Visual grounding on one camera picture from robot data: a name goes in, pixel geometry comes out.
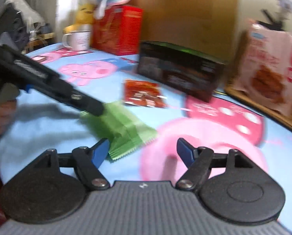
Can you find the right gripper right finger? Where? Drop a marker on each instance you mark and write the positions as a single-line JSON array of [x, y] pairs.
[[230, 186]]

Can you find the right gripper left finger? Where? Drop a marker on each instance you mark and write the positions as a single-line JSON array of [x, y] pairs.
[[53, 186]]

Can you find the pale green snack packet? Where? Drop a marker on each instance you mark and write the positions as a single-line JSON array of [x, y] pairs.
[[121, 127]]

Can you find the red spicy snack packet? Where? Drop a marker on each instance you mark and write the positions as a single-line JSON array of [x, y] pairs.
[[143, 94]]

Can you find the person's left hand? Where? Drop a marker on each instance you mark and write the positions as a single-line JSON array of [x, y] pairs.
[[7, 111]]

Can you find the white enamel mug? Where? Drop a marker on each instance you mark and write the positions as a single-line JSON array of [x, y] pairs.
[[77, 40]]

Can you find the yellow duck plush toy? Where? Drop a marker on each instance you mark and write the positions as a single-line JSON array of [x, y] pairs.
[[83, 19]]

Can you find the red gift box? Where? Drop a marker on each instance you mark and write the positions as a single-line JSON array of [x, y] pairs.
[[119, 31]]

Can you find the pink fried twist snack bag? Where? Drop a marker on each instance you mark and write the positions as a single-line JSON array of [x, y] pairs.
[[266, 68]]

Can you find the black sheep wool box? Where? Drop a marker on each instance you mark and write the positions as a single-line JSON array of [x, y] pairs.
[[187, 70]]

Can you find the wooden headboard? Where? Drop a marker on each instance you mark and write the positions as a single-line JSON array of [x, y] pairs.
[[204, 25]]

